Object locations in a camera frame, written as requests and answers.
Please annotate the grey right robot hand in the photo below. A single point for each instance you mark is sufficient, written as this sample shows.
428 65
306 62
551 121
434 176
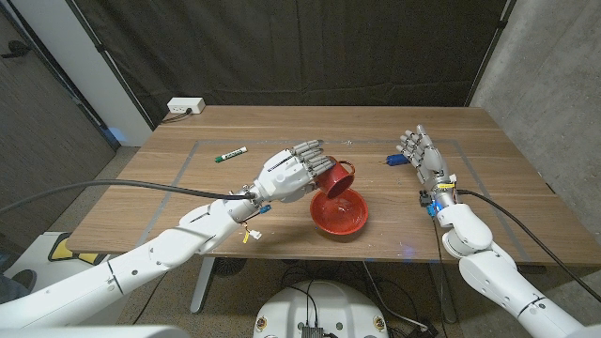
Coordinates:
432 157

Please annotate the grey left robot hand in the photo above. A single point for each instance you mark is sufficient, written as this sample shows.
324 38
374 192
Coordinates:
286 176

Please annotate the red cup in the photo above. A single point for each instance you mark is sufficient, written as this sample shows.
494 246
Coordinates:
335 178

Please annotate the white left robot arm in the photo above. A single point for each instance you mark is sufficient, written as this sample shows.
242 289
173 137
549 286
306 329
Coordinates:
141 263

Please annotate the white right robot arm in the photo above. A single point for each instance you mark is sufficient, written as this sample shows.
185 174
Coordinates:
493 272

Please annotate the green marker pen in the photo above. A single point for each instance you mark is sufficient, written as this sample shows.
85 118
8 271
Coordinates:
232 154

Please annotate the red bowl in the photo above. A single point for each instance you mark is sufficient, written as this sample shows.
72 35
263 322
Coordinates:
343 218

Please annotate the blue needle-tip bottle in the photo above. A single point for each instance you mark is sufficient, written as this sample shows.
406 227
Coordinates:
396 160

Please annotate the grey tape outline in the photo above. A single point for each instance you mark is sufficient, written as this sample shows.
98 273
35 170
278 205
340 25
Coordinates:
166 199

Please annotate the white power strip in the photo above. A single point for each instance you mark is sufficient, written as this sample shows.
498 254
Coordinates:
185 104

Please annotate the black backdrop curtain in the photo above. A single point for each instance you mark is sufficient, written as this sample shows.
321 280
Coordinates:
300 47

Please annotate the metal table leg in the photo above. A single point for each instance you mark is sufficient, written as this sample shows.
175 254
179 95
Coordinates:
443 291
203 286

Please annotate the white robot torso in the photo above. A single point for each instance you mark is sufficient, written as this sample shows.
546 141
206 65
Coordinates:
324 305

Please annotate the white floor platform yellow marking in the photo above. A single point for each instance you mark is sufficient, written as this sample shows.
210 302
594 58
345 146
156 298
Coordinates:
42 263

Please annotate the black leather shoe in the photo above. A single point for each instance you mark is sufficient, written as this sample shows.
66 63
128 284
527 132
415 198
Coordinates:
23 278

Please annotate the person leg in jeans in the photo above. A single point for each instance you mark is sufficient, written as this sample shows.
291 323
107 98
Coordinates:
9 293

